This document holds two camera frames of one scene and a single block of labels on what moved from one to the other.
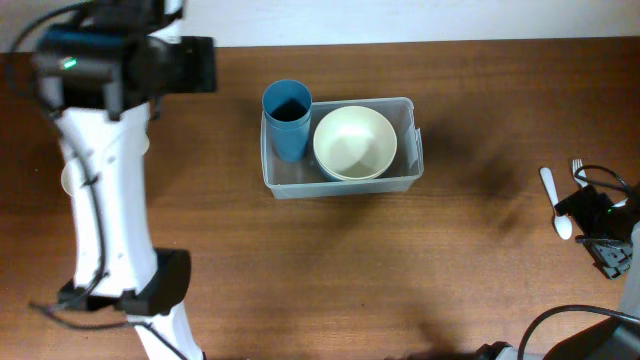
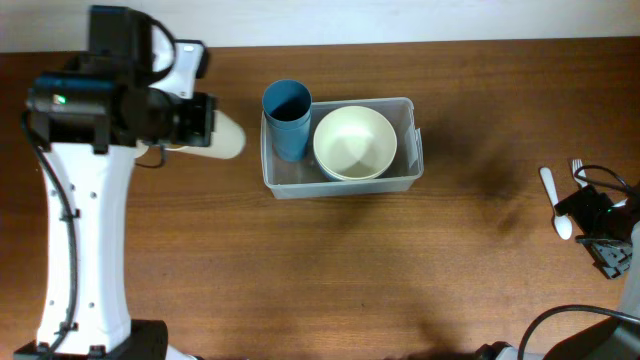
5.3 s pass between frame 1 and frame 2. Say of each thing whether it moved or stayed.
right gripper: stayed
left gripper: moved
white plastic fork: stayed
